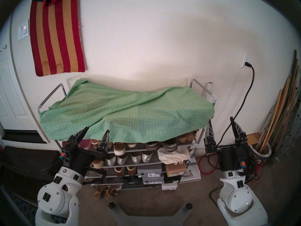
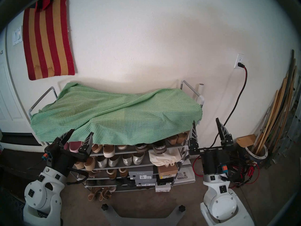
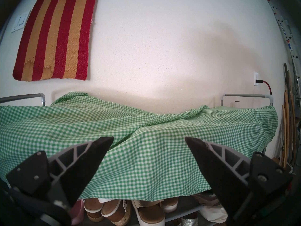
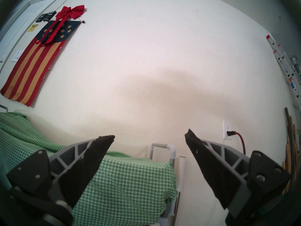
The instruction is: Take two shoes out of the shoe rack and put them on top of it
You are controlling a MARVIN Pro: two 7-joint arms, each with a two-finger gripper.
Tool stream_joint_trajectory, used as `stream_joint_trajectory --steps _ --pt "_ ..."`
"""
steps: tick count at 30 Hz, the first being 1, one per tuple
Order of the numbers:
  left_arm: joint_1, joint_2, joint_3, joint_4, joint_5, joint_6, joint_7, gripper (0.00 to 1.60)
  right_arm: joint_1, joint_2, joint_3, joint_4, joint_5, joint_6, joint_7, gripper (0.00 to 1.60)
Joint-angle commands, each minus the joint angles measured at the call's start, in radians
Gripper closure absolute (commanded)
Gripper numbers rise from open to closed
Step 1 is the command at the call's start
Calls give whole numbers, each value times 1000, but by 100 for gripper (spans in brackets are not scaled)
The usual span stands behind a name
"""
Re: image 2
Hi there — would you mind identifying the grey metal shoe rack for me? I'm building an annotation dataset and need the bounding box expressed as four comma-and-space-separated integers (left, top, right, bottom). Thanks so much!
28, 80, 205, 193

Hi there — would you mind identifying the bucket with white rim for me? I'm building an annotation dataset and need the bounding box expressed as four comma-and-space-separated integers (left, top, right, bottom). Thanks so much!
245, 143, 268, 168

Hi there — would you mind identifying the white shoe box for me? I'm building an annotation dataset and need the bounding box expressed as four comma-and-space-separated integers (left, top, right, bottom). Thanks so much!
155, 184, 171, 193

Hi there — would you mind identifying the red black power cable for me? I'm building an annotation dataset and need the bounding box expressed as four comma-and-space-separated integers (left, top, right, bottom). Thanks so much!
192, 62, 248, 178

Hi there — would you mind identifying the white grey flat box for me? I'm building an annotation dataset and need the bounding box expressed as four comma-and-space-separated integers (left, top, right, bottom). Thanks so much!
174, 158, 196, 183

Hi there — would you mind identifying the blue patterned rug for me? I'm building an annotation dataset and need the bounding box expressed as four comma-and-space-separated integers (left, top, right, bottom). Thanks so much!
0, 188, 26, 226

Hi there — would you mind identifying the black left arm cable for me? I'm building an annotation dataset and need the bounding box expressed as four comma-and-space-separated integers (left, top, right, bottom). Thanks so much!
67, 167, 89, 185

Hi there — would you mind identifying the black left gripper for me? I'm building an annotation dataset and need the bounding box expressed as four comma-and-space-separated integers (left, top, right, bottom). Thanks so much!
42, 129, 94, 176

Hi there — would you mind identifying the black shoe box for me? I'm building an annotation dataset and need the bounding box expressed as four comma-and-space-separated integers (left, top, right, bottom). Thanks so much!
156, 176, 174, 186

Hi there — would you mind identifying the grey Vionic shoe box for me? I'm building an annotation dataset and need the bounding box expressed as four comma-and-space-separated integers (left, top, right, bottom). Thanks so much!
135, 176, 157, 187
128, 165, 154, 180

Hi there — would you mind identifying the white wall outlet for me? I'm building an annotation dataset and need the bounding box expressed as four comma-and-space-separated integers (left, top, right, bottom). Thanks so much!
234, 53, 244, 69

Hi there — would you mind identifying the white light switch plate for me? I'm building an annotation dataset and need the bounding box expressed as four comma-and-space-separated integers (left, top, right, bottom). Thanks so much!
12, 27, 23, 46

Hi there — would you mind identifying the red tan striped flag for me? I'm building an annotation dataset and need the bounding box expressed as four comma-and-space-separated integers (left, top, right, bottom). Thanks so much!
23, 0, 75, 81

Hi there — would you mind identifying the cream cloth drawstring bag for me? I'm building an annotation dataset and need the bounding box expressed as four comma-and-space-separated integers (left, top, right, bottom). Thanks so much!
149, 148, 182, 167

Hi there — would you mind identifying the tan cardboard piece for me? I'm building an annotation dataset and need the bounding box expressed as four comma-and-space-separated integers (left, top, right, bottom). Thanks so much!
236, 134, 257, 148

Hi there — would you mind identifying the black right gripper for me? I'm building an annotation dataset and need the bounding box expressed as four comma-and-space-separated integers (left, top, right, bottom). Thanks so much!
188, 117, 234, 177

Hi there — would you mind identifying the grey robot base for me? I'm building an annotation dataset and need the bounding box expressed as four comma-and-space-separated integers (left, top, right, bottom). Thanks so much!
101, 203, 186, 226

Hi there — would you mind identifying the dark brown bench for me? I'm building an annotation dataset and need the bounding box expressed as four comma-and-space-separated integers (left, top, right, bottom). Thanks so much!
0, 148, 59, 202

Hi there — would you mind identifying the grey aluminium ladder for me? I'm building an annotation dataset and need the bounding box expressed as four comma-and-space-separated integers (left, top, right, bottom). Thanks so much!
273, 75, 301, 165

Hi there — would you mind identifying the white platform sandal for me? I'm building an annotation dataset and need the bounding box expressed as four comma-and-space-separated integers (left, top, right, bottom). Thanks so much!
103, 145, 115, 157

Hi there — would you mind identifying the pink slip-on shoe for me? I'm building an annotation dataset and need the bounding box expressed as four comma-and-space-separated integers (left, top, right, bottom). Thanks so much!
69, 141, 83, 153

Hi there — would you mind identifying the green white checked cloth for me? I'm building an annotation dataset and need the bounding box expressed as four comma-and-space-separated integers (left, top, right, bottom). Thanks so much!
30, 82, 203, 146

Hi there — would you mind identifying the wooden slats bundle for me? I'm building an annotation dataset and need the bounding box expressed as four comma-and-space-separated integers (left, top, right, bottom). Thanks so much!
250, 49, 298, 155

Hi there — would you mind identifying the brown cardboard shoe box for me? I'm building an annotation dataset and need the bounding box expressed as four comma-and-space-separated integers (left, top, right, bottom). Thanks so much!
157, 164, 178, 179

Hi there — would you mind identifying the white panel door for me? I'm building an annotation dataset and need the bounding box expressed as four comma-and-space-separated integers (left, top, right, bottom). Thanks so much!
0, 28, 32, 134

